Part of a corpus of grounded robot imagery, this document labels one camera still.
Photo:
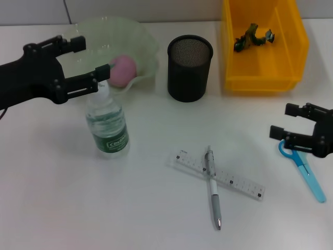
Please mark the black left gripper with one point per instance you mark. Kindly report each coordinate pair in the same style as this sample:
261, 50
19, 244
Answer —
33, 75

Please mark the yellow plastic bin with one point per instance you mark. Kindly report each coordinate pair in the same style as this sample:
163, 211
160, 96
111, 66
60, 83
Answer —
260, 67

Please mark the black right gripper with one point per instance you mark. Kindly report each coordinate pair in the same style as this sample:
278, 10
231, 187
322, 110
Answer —
323, 135

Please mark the pink peach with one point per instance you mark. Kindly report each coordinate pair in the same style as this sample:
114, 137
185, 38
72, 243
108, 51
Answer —
125, 70

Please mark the white grey ballpoint pen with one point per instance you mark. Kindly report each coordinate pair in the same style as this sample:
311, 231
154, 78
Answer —
214, 187

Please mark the black mesh pen holder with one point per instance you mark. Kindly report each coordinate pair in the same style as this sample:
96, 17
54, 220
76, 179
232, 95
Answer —
187, 78

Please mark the transparent plastic ruler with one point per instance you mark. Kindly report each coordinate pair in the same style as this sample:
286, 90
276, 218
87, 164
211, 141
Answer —
234, 182

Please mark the blue scissors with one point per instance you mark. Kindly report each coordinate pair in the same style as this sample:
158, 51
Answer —
312, 182

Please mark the green plastic wrapper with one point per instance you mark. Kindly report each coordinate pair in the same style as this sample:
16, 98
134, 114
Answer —
249, 39

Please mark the green glass fruit plate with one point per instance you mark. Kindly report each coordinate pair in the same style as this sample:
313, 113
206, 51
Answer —
125, 34

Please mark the clear green-label water bottle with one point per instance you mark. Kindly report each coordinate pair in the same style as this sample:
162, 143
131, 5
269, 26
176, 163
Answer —
109, 125

